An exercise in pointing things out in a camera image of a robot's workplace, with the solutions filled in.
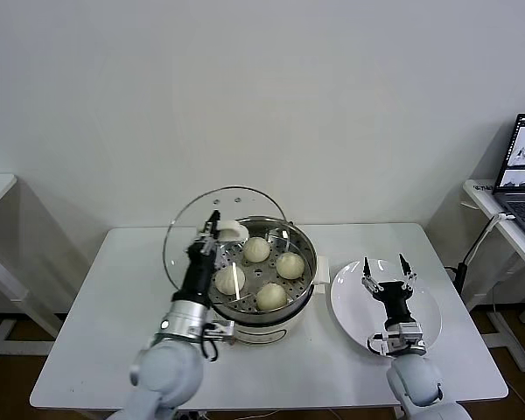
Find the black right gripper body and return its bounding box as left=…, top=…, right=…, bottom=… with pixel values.
left=371, top=281, right=415, bottom=327

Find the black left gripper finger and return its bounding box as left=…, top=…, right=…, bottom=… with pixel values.
left=208, top=239, right=228, bottom=269
left=195, top=210, right=221, bottom=245

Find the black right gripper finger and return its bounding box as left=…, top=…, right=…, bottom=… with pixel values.
left=398, top=253, right=417, bottom=292
left=360, top=256, right=382, bottom=295

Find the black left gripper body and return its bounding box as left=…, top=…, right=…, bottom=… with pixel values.
left=172, top=242, right=218, bottom=303

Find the glass lid with white handle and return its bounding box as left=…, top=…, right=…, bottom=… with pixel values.
left=161, top=185, right=292, bottom=303

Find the white steamed baozi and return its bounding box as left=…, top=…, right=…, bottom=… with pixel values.
left=275, top=252, right=306, bottom=280
left=243, top=237, right=271, bottom=263
left=213, top=265, right=247, bottom=295
left=255, top=283, right=289, bottom=312

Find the stainless steel steamer basket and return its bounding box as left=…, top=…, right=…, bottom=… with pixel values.
left=199, top=217, right=319, bottom=320

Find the white round plate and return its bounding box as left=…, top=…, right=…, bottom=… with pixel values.
left=330, top=259, right=444, bottom=360

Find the white electric cooking pot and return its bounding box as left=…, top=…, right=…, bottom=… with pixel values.
left=200, top=213, right=332, bottom=347

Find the white laptop desk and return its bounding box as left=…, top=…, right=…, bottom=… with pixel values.
left=462, top=178, right=525, bottom=373

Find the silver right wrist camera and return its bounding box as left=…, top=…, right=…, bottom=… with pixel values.
left=382, top=322, right=426, bottom=355

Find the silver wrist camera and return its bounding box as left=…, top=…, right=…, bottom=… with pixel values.
left=205, top=320, right=236, bottom=347
left=382, top=322, right=426, bottom=355

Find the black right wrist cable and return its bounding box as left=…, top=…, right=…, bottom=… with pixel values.
left=366, top=332, right=389, bottom=356

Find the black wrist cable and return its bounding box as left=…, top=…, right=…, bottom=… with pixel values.
left=366, top=332, right=389, bottom=356
left=200, top=323, right=222, bottom=362

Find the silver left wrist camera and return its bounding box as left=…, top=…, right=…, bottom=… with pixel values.
left=205, top=320, right=236, bottom=347

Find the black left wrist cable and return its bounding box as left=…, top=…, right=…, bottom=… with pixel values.
left=200, top=323, right=222, bottom=362

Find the white laptop cable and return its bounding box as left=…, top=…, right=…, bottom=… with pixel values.
left=463, top=211, right=516, bottom=266

